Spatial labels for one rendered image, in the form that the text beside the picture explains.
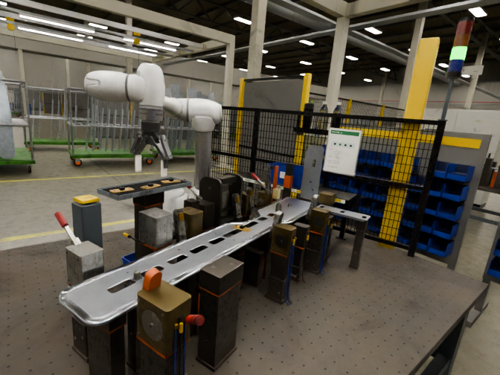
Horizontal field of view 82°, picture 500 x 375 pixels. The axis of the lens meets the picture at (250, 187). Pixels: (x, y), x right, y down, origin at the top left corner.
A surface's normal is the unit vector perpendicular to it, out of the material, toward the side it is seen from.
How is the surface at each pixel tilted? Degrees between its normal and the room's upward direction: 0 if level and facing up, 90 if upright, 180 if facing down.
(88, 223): 90
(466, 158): 90
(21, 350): 0
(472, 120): 90
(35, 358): 0
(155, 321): 90
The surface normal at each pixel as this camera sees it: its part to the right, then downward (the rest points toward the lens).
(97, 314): 0.08, -0.97
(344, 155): -0.55, 0.15
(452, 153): -0.78, 0.08
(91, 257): 0.83, 0.20
